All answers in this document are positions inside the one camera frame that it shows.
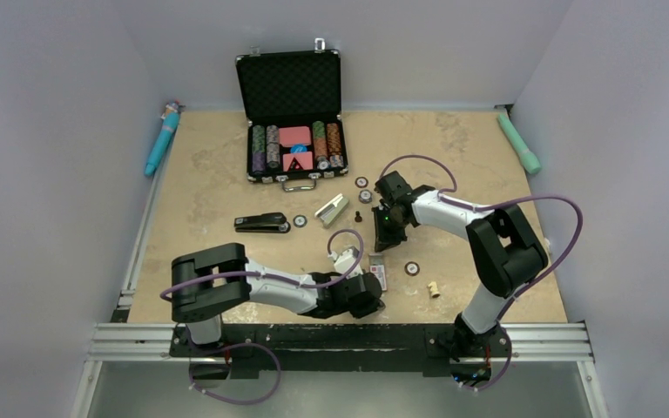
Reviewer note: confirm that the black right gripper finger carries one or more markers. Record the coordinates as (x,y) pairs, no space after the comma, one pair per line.
(395,237)
(379,217)

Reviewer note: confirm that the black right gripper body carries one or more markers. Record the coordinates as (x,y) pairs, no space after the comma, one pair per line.
(393,222)

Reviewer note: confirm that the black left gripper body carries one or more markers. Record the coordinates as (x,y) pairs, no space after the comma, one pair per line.
(361,310)

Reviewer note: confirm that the red white staple box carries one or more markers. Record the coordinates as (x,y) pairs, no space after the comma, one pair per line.
(376,263)

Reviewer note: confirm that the black stapler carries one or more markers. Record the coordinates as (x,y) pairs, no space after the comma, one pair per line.
(270,222)

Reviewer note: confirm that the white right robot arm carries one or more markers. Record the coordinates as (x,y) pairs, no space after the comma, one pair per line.
(506,252)

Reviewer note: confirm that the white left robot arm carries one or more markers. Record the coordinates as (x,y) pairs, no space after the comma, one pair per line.
(208,283)

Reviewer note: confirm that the poker chip near stapler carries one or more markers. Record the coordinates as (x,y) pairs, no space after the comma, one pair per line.
(299,221)

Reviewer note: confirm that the grey loose poker chip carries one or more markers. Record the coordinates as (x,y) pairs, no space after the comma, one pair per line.
(365,196)

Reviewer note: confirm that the brown poker chip right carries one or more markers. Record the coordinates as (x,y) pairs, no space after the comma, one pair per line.
(412,268)

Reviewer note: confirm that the upper loose poker chip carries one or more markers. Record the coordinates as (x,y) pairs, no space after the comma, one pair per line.
(361,182)

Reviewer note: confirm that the white chess rook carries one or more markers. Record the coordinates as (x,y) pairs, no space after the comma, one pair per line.
(433,289)

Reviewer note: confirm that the black poker chip case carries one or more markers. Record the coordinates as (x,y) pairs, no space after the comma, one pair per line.
(293,108)

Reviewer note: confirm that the green marker pen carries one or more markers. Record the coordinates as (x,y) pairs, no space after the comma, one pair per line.
(527,158)

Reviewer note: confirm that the blue marker pen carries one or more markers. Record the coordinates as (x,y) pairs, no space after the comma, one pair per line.
(169,124)

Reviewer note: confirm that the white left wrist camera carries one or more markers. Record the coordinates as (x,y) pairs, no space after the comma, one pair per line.
(347,262)

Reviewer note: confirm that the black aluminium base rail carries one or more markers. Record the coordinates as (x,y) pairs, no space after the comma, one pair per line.
(246,350)

